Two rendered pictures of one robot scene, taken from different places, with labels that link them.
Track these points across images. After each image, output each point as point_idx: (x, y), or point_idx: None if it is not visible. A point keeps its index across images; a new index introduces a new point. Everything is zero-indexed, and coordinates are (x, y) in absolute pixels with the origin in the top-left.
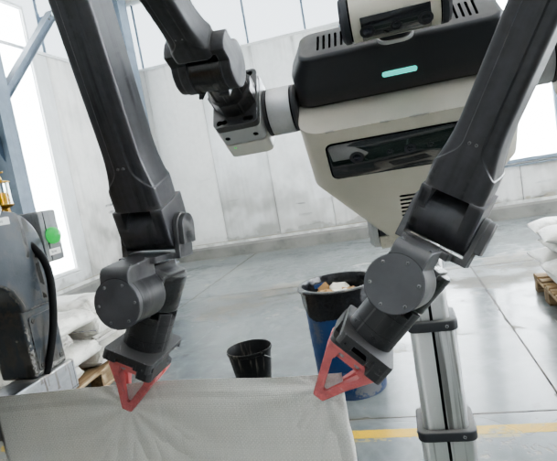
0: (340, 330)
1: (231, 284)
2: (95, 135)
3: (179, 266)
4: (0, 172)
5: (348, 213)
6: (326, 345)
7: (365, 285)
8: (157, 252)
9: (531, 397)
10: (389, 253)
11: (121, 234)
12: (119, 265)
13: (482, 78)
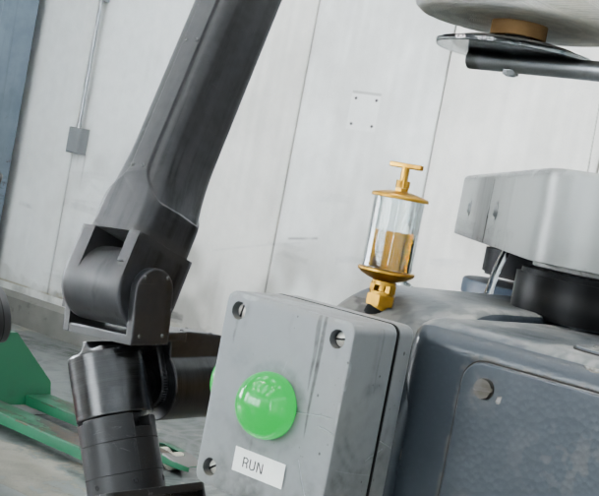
0: None
1: None
2: (222, 147)
3: (78, 354)
4: (396, 163)
5: None
6: None
7: (10, 319)
8: (121, 327)
9: None
10: None
11: (175, 297)
12: (198, 331)
13: None
